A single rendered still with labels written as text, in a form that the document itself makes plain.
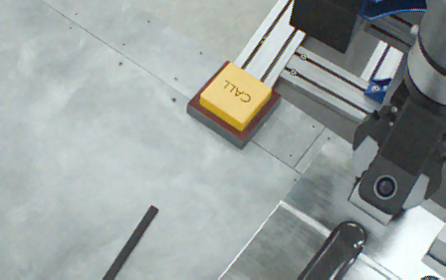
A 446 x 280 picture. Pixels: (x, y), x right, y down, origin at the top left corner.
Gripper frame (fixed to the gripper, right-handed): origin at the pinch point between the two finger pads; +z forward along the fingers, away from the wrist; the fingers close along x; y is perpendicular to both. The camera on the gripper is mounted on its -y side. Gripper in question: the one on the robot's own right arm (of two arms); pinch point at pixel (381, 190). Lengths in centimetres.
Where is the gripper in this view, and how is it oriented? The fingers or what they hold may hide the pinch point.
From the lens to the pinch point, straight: 95.5
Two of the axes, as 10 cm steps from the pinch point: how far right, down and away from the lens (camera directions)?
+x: -8.1, -5.4, 2.3
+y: 5.8, -6.8, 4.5
